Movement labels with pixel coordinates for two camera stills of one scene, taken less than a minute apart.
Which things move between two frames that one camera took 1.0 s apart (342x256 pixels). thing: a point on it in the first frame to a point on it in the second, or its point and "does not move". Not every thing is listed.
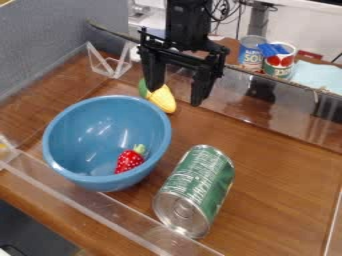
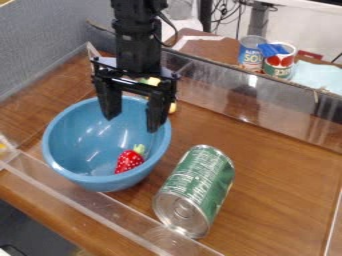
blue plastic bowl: x=90 y=130 does not move
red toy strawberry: x=130 y=158 does not move
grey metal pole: x=258 y=20 does not move
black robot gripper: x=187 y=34 to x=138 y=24
